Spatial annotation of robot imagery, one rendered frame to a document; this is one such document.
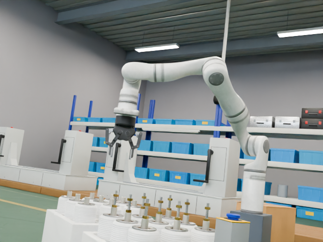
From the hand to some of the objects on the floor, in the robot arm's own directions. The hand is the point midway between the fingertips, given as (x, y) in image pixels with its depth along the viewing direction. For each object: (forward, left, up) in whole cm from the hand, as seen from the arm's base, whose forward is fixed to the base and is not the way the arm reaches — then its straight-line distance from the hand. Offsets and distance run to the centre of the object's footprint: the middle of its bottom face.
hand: (120, 154), depth 129 cm
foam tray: (-29, -32, -47) cm, 64 cm away
